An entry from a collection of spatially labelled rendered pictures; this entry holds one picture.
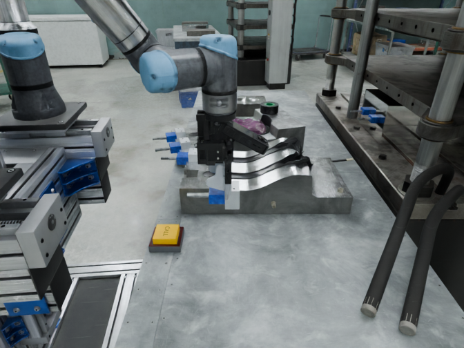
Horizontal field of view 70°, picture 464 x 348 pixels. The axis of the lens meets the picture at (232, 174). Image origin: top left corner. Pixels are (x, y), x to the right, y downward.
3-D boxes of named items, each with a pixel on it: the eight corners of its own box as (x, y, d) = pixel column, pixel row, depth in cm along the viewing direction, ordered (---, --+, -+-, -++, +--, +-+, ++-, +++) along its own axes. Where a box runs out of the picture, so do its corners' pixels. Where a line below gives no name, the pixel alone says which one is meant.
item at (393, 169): (402, 219, 109) (408, 200, 105) (315, 101, 222) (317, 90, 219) (659, 219, 109) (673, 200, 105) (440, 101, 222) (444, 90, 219)
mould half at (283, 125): (182, 168, 124) (179, 141, 118) (172, 141, 145) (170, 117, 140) (302, 151, 137) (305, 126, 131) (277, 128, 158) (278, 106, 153)
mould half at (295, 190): (181, 214, 98) (177, 174, 92) (190, 172, 121) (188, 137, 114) (349, 214, 98) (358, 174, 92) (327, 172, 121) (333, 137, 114)
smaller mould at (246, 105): (228, 117, 173) (228, 103, 170) (228, 108, 187) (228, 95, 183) (266, 117, 173) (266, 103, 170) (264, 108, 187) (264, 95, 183)
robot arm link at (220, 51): (188, 34, 66) (225, 32, 70) (191, 90, 71) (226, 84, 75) (206, 39, 60) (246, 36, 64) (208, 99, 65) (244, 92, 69)
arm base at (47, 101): (3, 121, 99) (-8, 88, 94) (26, 105, 112) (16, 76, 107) (56, 119, 100) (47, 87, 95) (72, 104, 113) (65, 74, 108)
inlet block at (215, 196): (186, 209, 82) (185, 191, 80) (188, 198, 87) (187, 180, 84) (239, 209, 82) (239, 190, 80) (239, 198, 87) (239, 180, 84)
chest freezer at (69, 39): (110, 60, 736) (102, 14, 690) (104, 68, 669) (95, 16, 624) (37, 62, 716) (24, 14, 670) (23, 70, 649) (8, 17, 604)
